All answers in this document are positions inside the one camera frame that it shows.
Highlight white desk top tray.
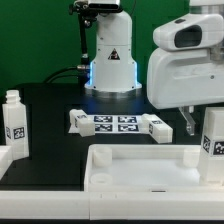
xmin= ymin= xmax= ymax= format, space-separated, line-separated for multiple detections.
xmin=84 ymin=144 xmax=224 ymax=192

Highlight black cables at base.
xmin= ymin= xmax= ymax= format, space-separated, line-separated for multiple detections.
xmin=43 ymin=66 xmax=84 ymax=84

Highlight white front fence bar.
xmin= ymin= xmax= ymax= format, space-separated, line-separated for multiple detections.
xmin=0 ymin=191 xmax=224 ymax=220

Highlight white left fence block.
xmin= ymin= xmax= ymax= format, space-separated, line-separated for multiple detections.
xmin=0 ymin=146 xmax=13 ymax=180

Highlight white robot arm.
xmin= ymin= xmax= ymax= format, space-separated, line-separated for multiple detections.
xmin=85 ymin=0 xmax=224 ymax=134

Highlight paper sheet with markers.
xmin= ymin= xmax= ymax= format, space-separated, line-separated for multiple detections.
xmin=68 ymin=114 xmax=148 ymax=135

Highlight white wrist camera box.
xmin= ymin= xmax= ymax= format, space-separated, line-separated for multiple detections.
xmin=153 ymin=14 xmax=224 ymax=51

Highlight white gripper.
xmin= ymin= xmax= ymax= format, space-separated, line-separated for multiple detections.
xmin=147 ymin=48 xmax=224 ymax=136

